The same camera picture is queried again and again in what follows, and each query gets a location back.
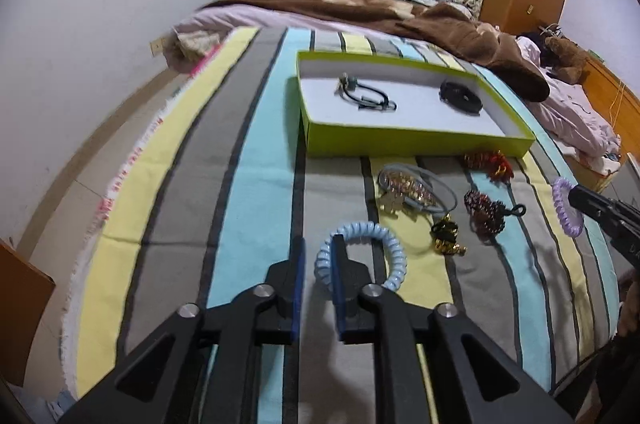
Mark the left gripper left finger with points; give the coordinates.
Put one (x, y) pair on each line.
(282, 319)

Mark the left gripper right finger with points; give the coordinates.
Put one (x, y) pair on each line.
(348, 277)

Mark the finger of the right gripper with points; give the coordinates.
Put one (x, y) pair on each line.
(619, 220)

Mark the black gold chain scrunchie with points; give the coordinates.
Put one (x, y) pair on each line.
(445, 237)

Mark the pink rhinestone hair clip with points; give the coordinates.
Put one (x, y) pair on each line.
(401, 189)

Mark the black smart wristband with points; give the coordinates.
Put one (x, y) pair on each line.
(460, 97)

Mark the person right hand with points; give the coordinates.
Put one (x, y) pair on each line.
(629, 314)

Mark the pink quilt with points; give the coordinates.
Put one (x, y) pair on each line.
(562, 109)

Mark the striped bed sheet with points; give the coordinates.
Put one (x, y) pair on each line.
(166, 320)

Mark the wooden headboard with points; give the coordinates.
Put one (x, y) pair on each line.
(612, 99)

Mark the brown teddy bear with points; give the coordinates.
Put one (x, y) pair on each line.
(569, 60)

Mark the green shallow cardboard box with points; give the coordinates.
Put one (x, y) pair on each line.
(370, 105)

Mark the brown fleece blanket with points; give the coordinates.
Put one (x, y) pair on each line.
(390, 14)

